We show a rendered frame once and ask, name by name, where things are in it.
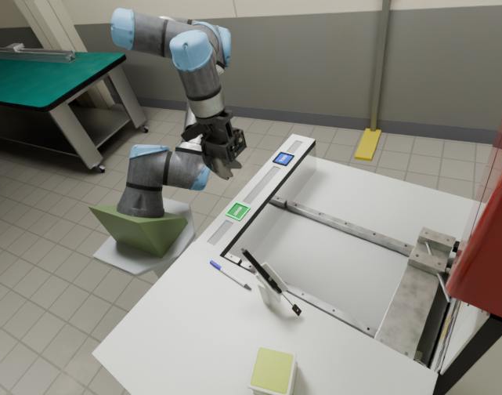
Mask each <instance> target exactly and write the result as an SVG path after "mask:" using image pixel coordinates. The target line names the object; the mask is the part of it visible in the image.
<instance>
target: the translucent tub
mask: <svg viewBox="0 0 502 395"><path fill-rule="evenodd" d="M296 356H297V353H295V352H291V351H287V350H282V349H277V348H274V347H270V346H264V345H260V344H258V345H257V349H256V352H255V358H254V361H253V365H252V368H251V374H250V377H249V380H248V384H247V387H248V388H249V389H252V390H253V394H254V395H293V394H294V385H295V379H296V375H297V370H298V362H297V361H296Z"/></svg>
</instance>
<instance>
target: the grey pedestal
mask: <svg viewBox="0 0 502 395"><path fill-rule="evenodd" d="M163 205H164V211H165V212H169V213H171V214H175V215H177V216H182V217H185V218H186V220H187V222H188V224H187V225H186V227H185V228H184V229H183V231H182V233H181V234H180V235H179V236H178V237H177V239H176V240H175V242H174V243H173V244H172V246H171V247H170V249H169V250H168V251H167V252H166V254H165V255H164V257H163V258H160V257H157V256H155V255H151V254H150V253H147V252H144V251H141V250H138V249H137V248H133V247H131V246H128V245H125V244H122V243H120V242H118V241H115V240H114V239H113V237H112V236H110V237H109V238H108V239H107V240H106V241H105V242H104V244H103V245H102V246H101V247H100V248H99V249H98V250H97V252H96V253H95V254H94V255H93V257H94V258H95V259H98V260H99V261H101V262H104V263H106V264H109V265H111V266H114V267H116V268H118V269H120V270H123V271H125V272H127V273H130V274H132V275H135V276H137V277H138V276H141V275H143V274H146V273H148V272H150V271H153V272H154V273H155V274H156V275H157V277H158V278H159V279H160V278H161V277H162V276H163V274H164V273H165V272H166V271H167V270H168V269H169V268H170V267H171V265H172V264H173V263H174V262H175V261H176V260H177V259H178V258H179V257H180V256H181V254H183V253H184V251H185V250H186V249H187V248H188V247H189V246H190V244H191V242H192V241H193V239H194V238H195V237H196V231H195V227H194V223H193V216H192V212H191V207H190V205H188V204H185V203H182V202H179V201H173V200H171V199H167V198H164V197H163Z"/></svg>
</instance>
